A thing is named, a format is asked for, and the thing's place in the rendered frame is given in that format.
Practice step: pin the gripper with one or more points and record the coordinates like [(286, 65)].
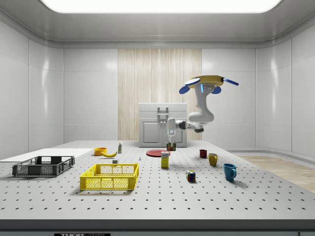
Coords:
[(171, 136)]

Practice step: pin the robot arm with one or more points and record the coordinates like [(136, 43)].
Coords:
[(202, 103)]

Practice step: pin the white cabinet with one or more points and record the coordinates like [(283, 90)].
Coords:
[(150, 127)]

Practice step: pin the red plate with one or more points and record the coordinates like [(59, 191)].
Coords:
[(153, 153)]

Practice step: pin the yellow white carton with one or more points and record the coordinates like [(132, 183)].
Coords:
[(165, 161)]

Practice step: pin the red mug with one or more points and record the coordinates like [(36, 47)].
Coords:
[(202, 153)]

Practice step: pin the puzzle cube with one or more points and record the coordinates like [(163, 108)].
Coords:
[(191, 176)]

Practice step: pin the yellow mug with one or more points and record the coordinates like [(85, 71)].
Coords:
[(212, 159)]

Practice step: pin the tall white bottle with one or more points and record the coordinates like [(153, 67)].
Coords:
[(119, 148)]

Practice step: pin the banana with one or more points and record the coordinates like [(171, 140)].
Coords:
[(109, 155)]

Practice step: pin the blue mug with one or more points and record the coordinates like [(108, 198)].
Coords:
[(229, 172)]

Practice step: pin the yellow bowl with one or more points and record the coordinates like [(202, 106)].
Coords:
[(98, 152)]

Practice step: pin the yellow basket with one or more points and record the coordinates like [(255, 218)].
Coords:
[(108, 183)]

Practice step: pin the white board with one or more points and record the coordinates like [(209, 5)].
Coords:
[(49, 152)]

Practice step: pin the dark grey basket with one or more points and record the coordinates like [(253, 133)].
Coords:
[(34, 170)]

